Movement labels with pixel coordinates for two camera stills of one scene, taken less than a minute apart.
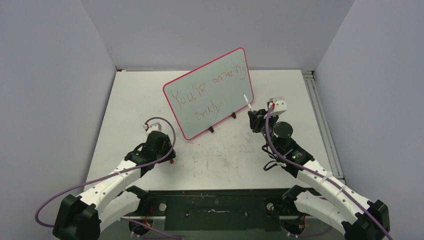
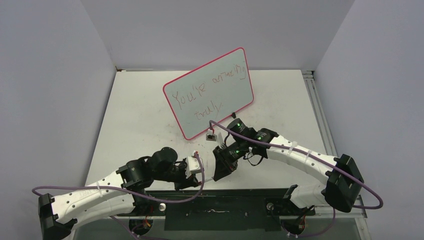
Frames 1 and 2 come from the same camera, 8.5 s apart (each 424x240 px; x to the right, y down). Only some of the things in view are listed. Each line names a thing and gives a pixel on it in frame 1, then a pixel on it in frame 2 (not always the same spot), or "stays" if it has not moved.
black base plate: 221,209 stays
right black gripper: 257,118 -> 224,165
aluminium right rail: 327,132 stays
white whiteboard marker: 248,103 -> 206,179
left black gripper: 167,146 -> 184,182
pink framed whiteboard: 203,98 stays
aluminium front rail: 156,229 stays
